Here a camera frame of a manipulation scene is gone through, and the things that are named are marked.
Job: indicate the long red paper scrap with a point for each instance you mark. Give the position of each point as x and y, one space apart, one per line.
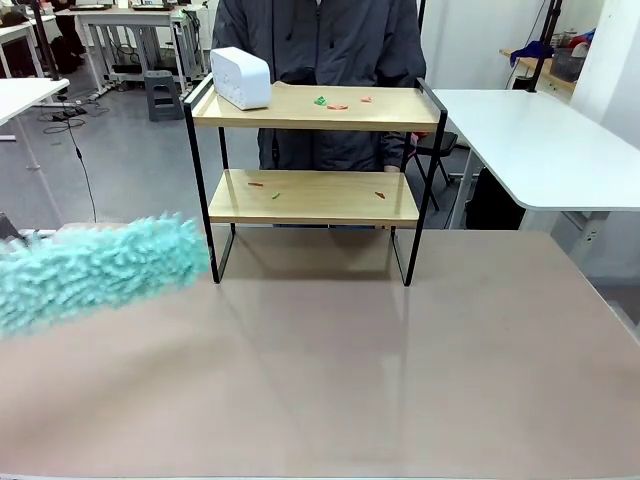
337 106

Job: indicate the teal microfiber duster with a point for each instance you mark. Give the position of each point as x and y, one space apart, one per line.
95 270

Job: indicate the two-tier wood metal shelf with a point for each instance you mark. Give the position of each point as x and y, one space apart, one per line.
310 201

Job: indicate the white rounded box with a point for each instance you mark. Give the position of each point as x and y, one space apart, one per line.
242 77

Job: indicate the person in dark grey jacket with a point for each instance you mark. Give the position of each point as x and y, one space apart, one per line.
345 45

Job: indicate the grey plastic step stool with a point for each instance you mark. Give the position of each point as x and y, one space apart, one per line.
164 100

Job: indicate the large white table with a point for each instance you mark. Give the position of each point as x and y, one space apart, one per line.
520 140

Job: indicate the wooden bench top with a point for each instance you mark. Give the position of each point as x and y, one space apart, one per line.
520 62

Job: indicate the blue cloth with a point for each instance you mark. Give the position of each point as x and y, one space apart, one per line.
532 51

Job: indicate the grey mesh basket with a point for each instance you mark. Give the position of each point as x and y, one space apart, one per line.
567 64

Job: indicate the white desk with metal legs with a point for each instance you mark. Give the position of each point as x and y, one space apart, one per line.
25 95

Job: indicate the white workbench with grey frame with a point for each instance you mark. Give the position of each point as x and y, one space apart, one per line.
127 15

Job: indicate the black camera stand pole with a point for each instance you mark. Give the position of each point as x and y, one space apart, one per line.
545 40
46 40

